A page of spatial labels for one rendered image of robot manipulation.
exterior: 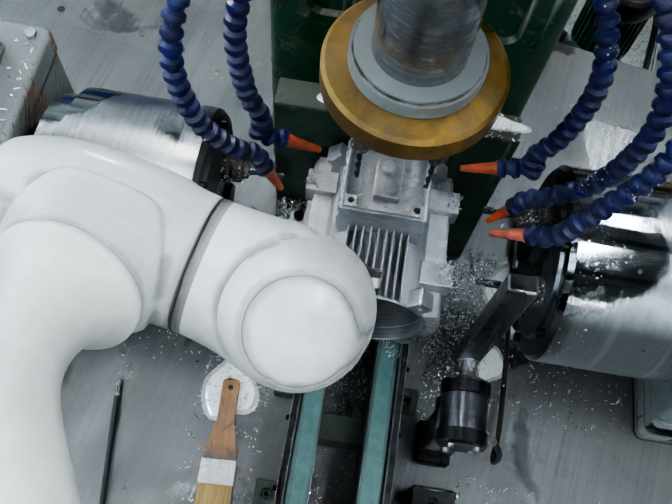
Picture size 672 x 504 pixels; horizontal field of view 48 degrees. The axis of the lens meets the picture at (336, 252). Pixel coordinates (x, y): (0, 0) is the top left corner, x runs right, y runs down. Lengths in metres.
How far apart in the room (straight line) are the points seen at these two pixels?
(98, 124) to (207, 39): 0.56
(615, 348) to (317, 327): 0.54
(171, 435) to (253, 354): 0.68
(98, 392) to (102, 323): 0.68
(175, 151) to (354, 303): 0.46
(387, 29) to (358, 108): 0.08
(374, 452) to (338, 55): 0.52
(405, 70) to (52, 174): 0.31
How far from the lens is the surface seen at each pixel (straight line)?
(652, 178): 0.70
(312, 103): 0.92
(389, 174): 0.89
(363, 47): 0.70
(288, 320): 0.44
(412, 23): 0.63
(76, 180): 0.51
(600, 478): 1.19
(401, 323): 0.99
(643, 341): 0.92
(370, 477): 0.99
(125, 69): 1.41
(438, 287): 0.91
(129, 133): 0.89
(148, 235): 0.49
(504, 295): 0.74
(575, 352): 0.93
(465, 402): 0.90
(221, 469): 1.10
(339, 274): 0.46
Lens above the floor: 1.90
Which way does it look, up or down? 66 degrees down
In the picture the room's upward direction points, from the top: 9 degrees clockwise
